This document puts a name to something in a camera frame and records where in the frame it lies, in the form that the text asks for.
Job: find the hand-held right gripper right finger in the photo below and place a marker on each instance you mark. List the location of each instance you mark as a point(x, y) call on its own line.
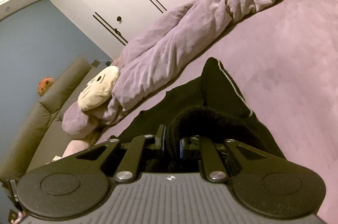
point(182, 149)

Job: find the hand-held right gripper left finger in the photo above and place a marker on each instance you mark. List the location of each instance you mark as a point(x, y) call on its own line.
point(163, 140)

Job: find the black knit sweater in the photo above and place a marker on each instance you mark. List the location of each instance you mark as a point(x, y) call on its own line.
point(219, 91)

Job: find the cream cat plush pillow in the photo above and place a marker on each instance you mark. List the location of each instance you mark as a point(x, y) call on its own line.
point(99, 89)

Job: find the purple pillow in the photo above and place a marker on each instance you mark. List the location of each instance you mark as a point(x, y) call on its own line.
point(79, 121)

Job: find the pink pillow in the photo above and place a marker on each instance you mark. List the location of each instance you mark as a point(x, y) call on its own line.
point(76, 148)

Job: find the purple duvet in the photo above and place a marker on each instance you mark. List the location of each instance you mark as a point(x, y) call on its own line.
point(184, 33)

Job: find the black round door knob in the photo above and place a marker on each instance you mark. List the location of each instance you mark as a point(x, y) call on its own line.
point(119, 18)

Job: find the orange plush toy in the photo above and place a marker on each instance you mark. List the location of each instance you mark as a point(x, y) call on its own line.
point(45, 86)

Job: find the grey upholstered headboard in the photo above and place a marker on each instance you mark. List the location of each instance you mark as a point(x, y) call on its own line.
point(31, 118)

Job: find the bed with purple sheet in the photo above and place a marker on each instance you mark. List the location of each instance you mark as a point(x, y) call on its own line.
point(290, 54)

